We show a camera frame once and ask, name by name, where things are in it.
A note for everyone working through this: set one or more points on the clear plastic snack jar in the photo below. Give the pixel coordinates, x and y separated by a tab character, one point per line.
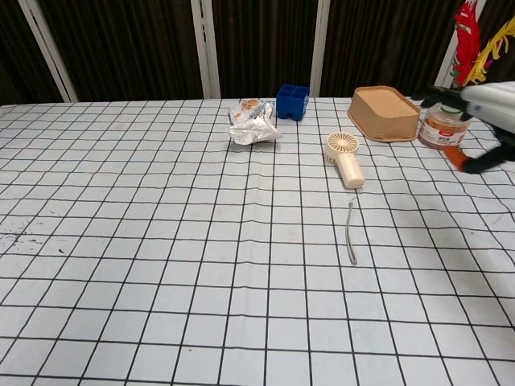
440	130

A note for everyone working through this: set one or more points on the cream handheld fan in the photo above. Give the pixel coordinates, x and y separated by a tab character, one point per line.
350	169

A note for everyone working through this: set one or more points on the white black-checked tablecloth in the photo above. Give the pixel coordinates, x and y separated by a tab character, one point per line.
161	241

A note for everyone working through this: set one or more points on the crumpled silver snack bag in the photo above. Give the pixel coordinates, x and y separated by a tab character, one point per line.
253	124

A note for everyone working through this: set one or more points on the white screen frame post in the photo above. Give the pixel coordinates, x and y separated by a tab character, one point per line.
48	52
206	52
443	76
320	52

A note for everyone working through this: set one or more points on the brown cardboard tray box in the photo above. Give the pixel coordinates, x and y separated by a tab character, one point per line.
386	116

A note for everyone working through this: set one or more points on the blue ice cube tray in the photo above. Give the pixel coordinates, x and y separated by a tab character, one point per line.
293	102

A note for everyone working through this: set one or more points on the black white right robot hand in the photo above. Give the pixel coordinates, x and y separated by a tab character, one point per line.
491	102

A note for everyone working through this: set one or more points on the dark slatted screen panel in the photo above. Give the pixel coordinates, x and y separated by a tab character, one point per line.
382	40
261	44
16	48
120	48

